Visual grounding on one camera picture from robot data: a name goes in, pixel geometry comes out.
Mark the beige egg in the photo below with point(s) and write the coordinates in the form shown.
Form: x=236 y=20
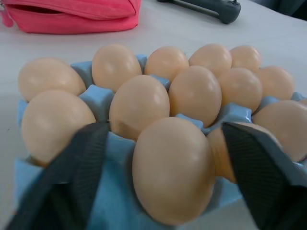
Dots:
x=140 y=105
x=49 y=77
x=275 y=82
x=115 y=67
x=219 y=155
x=241 y=88
x=195 y=94
x=285 y=124
x=211 y=58
x=245 y=57
x=172 y=172
x=166 y=63
x=54 y=124

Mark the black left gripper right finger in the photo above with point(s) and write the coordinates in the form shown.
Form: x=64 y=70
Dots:
x=259 y=172

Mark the dark grey handheld device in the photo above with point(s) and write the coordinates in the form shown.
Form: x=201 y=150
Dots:
x=225 y=10

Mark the blue egg carton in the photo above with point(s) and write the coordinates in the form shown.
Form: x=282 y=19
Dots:
x=115 y=182

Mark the pink zippered pouch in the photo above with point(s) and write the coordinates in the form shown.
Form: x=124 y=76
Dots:
x=72 y=16

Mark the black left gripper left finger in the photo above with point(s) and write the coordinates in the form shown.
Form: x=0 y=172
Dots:
x=72 y=172

